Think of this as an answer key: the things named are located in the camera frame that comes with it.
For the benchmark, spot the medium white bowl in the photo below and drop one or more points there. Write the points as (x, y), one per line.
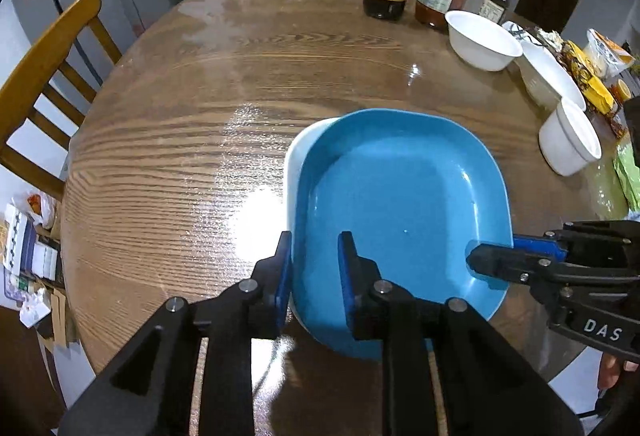
(480, 51)

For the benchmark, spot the person's right hand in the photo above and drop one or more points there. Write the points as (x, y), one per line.
(610, 372)

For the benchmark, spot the wooden chair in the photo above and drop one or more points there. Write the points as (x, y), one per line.
(45, 66)

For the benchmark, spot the blue plate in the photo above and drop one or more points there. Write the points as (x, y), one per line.
(400, 196)

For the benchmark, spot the yellow snack bag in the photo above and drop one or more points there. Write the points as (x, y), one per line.
(585, 76)

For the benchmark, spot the white plate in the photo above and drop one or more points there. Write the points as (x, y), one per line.
(295, 166)

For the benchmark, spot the small white bowl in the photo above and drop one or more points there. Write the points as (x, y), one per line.
(562, 146)

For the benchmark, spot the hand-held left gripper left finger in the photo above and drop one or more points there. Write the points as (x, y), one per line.
(286, 271)

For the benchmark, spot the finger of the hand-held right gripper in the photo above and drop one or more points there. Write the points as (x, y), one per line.
(500, 261)
(535, 243)

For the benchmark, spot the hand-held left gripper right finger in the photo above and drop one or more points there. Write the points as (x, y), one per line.
(346, 276)

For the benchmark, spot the large white bowl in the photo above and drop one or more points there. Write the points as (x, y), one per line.
(542, 76)

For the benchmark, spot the white snack bag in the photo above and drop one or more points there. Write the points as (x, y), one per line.
(607, 53)

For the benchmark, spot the pile of boxes and papers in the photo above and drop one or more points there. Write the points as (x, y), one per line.
(30, 246)

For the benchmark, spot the white rectangular dish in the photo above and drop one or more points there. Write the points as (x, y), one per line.
(520, 32)

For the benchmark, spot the green packet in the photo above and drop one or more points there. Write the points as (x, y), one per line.
(630, 176)

